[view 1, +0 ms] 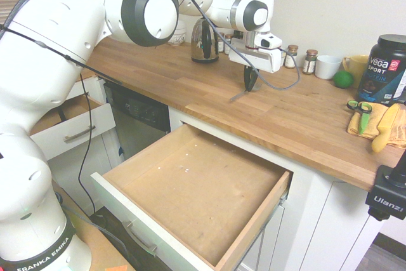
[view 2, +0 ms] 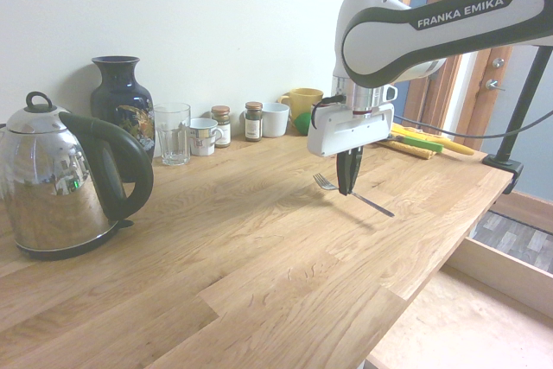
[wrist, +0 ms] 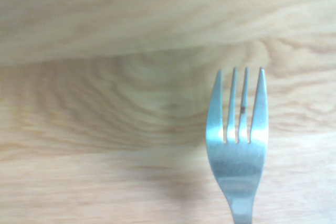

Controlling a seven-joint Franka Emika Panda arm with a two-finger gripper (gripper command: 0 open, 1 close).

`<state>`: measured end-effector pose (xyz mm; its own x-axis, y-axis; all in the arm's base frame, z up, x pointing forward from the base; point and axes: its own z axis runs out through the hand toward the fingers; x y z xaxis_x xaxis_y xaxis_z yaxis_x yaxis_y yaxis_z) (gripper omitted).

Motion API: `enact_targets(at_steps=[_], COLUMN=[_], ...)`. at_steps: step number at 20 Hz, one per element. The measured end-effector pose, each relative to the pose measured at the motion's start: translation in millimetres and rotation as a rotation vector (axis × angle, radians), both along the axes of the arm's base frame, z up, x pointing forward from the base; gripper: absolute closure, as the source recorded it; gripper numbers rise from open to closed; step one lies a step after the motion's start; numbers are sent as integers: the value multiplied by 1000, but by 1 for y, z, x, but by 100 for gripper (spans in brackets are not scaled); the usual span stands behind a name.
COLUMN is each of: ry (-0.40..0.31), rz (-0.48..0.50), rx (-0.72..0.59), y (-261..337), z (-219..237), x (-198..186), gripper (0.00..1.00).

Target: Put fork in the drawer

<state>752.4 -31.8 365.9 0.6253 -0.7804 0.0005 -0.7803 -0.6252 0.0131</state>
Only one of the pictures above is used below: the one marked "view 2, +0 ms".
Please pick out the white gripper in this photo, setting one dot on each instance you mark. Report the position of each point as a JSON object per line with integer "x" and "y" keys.
{"x": 341, "y": 131}

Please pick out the silver metal fork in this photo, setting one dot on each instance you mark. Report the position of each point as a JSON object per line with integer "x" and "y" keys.
{"x": 371, "y": 204}

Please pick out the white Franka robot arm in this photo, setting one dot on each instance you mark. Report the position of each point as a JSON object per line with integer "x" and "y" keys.
{"x": 432, "y": 40}

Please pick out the large open wooden drawer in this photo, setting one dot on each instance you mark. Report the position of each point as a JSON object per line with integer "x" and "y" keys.
{"x": 475, "y": 321}

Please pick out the yellow folded towel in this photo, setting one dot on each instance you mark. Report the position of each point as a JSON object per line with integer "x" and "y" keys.
{"x": 410, "y": 150}

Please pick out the green lime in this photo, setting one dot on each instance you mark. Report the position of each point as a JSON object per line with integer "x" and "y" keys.
{"x": 302, "y": 123}

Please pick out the yellow mug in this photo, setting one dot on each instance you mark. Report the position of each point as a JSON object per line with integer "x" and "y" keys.
{"x": 304, "y": 101}

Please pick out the plain white mug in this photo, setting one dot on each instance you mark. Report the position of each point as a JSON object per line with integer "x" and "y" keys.
{"x": 275, "y": 120}

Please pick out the copper-lid green spice jar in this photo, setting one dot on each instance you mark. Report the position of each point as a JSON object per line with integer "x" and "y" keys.
{"x": 253, "y": 122}
{"x": 221, "y": 127}

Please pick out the yellow knife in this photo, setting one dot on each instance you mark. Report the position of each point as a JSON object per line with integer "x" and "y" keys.
{"x": 458, "y": 148}

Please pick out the small white printed cup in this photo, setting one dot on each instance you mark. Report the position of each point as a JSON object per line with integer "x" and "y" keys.
{"x": 202, "y": 138}

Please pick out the clear faceted glass tumbler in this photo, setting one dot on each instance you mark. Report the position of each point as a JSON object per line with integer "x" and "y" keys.
{"x": 173, "y": 135}

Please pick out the silver door deadbolt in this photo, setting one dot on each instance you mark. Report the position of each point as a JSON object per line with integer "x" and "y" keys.
{"x": 499, "y": 62}

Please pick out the dark blue painted vase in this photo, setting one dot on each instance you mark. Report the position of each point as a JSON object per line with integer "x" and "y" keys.
{"x": 121, "y": 97}

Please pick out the black clamp camera stand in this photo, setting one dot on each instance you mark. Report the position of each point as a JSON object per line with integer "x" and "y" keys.
{"x": 503, "y": 161}

